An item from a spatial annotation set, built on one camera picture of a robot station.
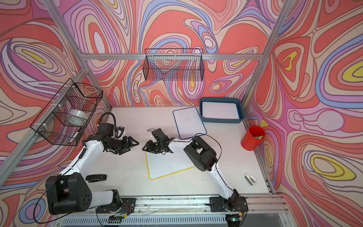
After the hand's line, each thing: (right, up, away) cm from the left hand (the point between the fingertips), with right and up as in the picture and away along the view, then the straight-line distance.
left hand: (135, 146), depth 83 cm
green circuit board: (-6, -36, -11) cm, 38 cm away
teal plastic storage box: (+72, +33, +37) cm, 87 cm away
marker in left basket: (-28, +6, -13) cm, 31 cm away
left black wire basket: (-34, +15, -10) cm, 39 cm away
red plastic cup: (+71, +4, +1) cm, 72 cm away
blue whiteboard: (+60, +24, +32) cm, 72 cm away
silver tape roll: (-26, +18, -12) cm, 33 cm away
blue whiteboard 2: (+34, +13, +25) cm, 44 cm away
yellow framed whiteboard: (+14, -14, +5) cm, 20 cm away
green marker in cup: (+77, +4, +4) cm, 77 cm away
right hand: (+4, -6, +9) cm, 12 cm away
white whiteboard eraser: (+68, -18, -3) cm, 70 cm away
